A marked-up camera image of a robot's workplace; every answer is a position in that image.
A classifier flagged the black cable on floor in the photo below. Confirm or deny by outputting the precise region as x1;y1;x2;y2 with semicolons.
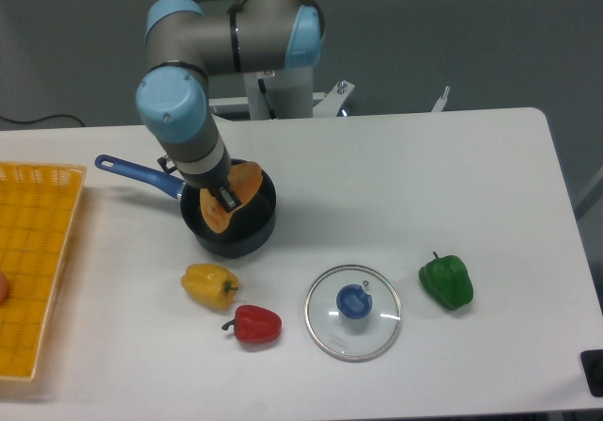
0;113;87;128

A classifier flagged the glass lid with blue knob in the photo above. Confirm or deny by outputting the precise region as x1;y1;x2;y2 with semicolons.
303;265;403;362

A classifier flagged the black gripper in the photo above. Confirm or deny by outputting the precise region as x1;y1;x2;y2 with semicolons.
157;145;240;212

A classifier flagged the black device at table edge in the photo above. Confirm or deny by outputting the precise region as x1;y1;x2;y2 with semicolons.
580;349;603;397

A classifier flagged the yellow woven basket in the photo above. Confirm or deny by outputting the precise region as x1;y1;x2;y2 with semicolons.
1;162;87;381

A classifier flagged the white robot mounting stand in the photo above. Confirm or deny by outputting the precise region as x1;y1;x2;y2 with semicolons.
209;69;450;121

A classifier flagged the dark pan with blue handle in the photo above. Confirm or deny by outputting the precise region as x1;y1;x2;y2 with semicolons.
95;154;276;258

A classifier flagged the green bell pepper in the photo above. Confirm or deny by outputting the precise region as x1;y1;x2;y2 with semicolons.
418;251;474;311

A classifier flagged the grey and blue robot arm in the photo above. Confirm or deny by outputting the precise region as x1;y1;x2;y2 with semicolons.
136;0;324;212

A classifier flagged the orange item in basket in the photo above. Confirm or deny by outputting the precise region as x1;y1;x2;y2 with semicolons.
0;272;10;304

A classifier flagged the yellow bell pepper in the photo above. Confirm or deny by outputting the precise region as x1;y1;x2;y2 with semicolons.
181;264;239;311

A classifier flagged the red bell pepper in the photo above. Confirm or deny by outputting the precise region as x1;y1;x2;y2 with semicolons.
221;304;282;345

